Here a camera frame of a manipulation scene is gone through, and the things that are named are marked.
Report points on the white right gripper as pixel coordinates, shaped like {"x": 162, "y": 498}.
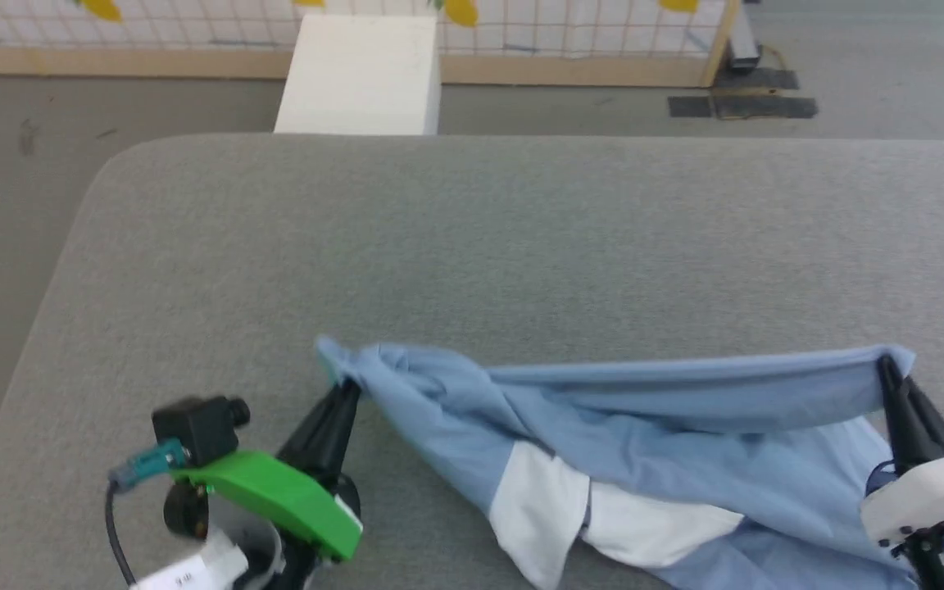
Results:
{"x": 931, "y": 492}

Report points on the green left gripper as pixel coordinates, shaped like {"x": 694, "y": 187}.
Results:
{"x": 283, "y": 500}

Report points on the light blue and white shirt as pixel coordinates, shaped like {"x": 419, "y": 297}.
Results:
{"x": 603, "y": 410}

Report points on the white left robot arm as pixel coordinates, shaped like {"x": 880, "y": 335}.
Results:
{"x": 218, "y": 557}

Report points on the long black floor tape patch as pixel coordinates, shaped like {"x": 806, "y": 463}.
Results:
{"x": 767, "y": 108}

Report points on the white rectangular box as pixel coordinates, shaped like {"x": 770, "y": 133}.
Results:
{"x": 361, "y": 74}

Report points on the black floor plate under foot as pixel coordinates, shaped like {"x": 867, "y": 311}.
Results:
{"x": 755, "y": 79}

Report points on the small black floor tape patch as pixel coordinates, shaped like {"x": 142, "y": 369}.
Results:
{"x": 690, "y": 106}

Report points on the grey metal panel foot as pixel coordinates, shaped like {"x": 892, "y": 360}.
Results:
{"x": 742, "y": 41}

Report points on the lemon print grid screen panel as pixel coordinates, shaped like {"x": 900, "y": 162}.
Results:
{"x": 193, "y": 29}

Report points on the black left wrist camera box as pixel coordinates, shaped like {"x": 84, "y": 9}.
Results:
{"x": 197, "y": 430}

